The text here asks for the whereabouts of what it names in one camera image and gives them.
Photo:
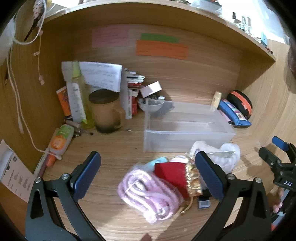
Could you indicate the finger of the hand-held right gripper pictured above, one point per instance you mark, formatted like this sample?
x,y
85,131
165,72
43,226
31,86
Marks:
x,y
269,156
279,141

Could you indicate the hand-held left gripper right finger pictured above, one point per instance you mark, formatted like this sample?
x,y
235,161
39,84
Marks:
x,y
208,176

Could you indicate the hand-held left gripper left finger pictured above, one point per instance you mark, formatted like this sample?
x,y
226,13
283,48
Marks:
x,y
89,171

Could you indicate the white cloth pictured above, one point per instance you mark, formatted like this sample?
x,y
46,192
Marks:
x,y
227,157

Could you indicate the red pouch with gold trim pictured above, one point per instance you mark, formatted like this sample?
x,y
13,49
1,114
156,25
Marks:
x,y
171,173

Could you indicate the clear plastic container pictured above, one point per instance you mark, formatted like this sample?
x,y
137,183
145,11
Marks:
x,y
185,139

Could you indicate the light blue soft item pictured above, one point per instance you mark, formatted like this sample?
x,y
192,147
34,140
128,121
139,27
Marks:
x,y
157,162

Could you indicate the pink ribbed round gadget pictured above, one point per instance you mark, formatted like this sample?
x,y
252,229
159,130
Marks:
x,y
148,194

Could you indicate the person's right hand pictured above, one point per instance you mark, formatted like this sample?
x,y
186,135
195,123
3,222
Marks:
x,y
278,205

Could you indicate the small black card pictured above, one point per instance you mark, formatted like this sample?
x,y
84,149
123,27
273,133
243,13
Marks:
x,y
204,203

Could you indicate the orange pen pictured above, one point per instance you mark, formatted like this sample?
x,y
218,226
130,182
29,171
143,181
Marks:
x,y
49,160

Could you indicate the orange and green bottle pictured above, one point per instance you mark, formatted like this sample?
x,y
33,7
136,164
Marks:
x,y
60,141

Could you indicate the black and orange case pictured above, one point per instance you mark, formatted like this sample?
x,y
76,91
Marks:
x,y
242,102

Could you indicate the blue pencil case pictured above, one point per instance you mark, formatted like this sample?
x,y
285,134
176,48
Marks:
x,y
231,111

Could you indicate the pink notebook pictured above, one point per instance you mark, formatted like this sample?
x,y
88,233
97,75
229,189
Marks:
x,y
226,117

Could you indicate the brown glass mug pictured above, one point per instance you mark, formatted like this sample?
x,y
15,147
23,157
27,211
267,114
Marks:
x,y
104,113

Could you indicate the yellow-green tall bottle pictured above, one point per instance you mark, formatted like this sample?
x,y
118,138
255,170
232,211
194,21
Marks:
x,y
85,104

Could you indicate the white printed tube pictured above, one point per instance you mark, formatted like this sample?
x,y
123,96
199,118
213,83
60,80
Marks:
x,y
75,99

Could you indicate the white printed leaflet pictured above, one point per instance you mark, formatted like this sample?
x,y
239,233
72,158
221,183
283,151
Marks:
x,y
16,180

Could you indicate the orange tube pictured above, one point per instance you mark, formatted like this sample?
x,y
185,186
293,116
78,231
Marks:
x,y
63,102

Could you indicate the cream lotion tube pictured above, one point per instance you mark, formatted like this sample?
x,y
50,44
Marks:
x,y
217,99

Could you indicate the clear bowl with trinkets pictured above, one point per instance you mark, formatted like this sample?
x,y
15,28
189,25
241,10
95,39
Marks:
x,y
150,106

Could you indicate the stack of books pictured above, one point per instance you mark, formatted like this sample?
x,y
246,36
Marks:
x,y
131,92

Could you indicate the white handwritten paper sheet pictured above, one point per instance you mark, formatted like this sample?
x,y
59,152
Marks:
x,y
101,74

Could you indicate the small white box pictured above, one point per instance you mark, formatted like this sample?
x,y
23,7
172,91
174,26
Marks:
x,y
150,89

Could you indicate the white paper box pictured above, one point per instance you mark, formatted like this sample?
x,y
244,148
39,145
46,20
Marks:
x,y
67,69

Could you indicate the orange paper note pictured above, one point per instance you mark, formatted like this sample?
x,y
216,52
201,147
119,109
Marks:
x,y
161,49

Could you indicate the pink paper note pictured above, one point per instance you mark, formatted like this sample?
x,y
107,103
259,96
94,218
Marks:
x,y
109,37

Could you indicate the green paper note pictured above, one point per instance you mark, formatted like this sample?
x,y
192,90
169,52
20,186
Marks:
x,y
159,38

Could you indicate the floral cloth item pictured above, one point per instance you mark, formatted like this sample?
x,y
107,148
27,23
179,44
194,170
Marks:
x,y
38,10

